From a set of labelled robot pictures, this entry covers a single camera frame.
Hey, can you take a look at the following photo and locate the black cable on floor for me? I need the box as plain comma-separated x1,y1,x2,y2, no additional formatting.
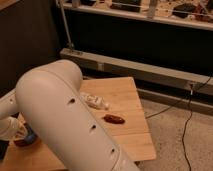
145,76,213,171

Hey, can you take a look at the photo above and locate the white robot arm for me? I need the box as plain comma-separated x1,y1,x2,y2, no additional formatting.
0,60,139,171

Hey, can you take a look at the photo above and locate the brown ceramic cup blue inside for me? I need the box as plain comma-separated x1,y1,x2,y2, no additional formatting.
14,133,37,147

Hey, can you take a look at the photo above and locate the white crumpled tube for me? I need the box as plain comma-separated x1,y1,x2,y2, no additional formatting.
80,92,109,110

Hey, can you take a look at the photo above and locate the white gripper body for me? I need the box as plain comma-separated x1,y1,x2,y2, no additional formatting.
0,117,25,141

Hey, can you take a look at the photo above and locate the wooden table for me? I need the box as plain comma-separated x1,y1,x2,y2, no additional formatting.
0,77,156,171

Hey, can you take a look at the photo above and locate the dark red oval object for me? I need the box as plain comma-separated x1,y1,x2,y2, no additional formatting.
103,114,125,124

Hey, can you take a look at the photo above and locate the metal shelf rack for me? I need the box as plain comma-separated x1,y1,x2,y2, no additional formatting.
56,0,213,50

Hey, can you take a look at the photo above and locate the grey metal floor beam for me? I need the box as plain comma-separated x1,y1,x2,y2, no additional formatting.
60,48,213,96

